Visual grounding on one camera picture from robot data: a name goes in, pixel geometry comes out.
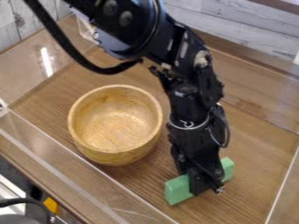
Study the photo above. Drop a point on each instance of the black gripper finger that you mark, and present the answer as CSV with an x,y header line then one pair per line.
x,y
201,183

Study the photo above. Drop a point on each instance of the brown wooden bowl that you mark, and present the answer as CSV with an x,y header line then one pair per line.
x,y
115,124

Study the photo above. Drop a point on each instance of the clear acrylic front wall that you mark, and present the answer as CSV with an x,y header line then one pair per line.
x,y
78,185

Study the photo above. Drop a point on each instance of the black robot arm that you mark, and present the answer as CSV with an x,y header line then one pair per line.
x,y
135,30

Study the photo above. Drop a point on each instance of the clear acrylic corner bracket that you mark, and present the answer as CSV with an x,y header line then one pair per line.
x,y
86,30

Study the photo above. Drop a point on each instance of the green rectangular block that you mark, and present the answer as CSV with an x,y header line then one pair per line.
x,y
177,188

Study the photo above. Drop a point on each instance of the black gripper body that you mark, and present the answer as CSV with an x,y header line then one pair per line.
x,y
197,143

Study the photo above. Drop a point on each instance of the yellow and black device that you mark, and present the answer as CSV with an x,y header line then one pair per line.
x,y
44,216

